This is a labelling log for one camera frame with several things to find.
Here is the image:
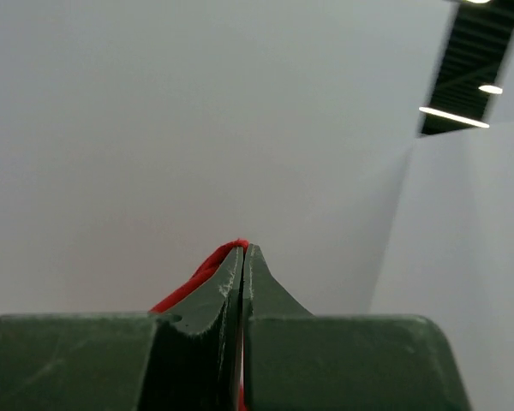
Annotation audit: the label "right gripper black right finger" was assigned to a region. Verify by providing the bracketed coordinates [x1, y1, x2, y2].
[243, 244, 471, 410]

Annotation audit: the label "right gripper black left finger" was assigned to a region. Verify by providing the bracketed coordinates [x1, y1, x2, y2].
[0, 247, 243, 410]

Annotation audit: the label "ceiling light fixtures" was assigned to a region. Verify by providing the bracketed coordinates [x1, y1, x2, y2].
[425, 1, 514, 122]

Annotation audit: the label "dark red t shirt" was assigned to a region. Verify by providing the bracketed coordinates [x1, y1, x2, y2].
[139, 239, 249, 410]

